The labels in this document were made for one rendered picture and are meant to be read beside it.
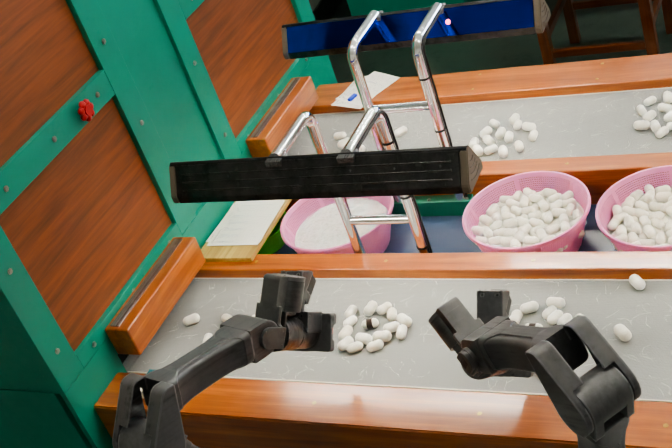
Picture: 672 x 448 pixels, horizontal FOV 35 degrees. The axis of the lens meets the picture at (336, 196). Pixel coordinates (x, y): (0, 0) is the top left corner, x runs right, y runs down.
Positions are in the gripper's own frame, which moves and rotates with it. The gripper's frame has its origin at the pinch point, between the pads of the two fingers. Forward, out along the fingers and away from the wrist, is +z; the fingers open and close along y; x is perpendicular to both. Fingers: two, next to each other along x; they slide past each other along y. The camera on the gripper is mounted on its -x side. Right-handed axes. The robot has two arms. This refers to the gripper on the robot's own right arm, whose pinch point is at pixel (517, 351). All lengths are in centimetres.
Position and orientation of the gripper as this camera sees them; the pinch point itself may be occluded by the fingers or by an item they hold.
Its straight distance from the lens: 186.2
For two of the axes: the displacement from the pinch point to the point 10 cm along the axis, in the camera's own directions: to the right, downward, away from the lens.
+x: 0.0, 10.0, -0.7
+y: -8.9, 0.3, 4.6
